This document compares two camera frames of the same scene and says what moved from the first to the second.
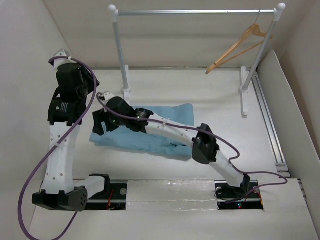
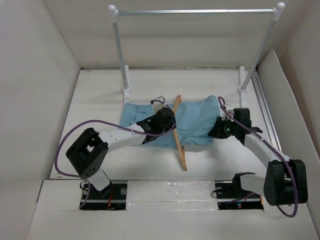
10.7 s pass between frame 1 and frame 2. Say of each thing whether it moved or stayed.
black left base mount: stayed
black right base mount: stayed
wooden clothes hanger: moved
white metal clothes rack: stayed
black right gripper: moved
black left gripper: moved
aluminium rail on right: stayed
